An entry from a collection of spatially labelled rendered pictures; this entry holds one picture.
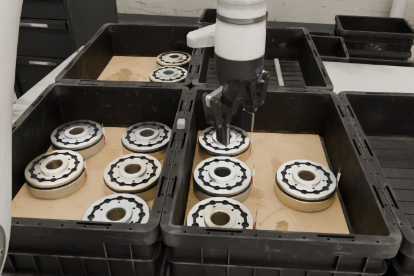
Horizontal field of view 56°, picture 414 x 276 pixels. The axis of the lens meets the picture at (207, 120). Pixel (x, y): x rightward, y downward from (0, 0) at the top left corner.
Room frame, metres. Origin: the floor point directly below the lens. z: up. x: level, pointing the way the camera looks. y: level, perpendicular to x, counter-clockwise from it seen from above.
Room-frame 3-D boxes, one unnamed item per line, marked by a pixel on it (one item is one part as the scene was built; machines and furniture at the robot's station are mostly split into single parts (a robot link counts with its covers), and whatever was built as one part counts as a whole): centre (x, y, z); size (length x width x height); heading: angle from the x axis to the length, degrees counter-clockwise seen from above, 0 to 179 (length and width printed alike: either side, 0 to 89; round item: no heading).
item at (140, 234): (0.54, 0.20, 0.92); 0.40 x 0.30 x 0.02; 176
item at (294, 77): (0.92, -0.13, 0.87); 0.40 x 0.30 x 0.11; 176
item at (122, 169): (0.54, 0.13, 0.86); 0.05 x 0.05 x 0.01
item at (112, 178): (0.54, 0.13, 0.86); 0.10 x 0.10 x 0.01
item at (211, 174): (0.53, -0.03, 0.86); 0.05 x 0.05 x 0.01
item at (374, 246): (0.52, -0.10, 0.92); 0.40 x 0.30 x 0.02; 176
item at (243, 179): (0.53, -0.03, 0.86); 0.10 x 0.10 x 0.01
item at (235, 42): (0.56, -0.04, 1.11); 0.11 x 0.09 x 0.06; 45
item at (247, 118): (0.57, -0.07, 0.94); 0.02 x 0.01 x 0.04; 45
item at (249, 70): (0.55, -0.05, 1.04); 0.08 x 0.08 x 0.09
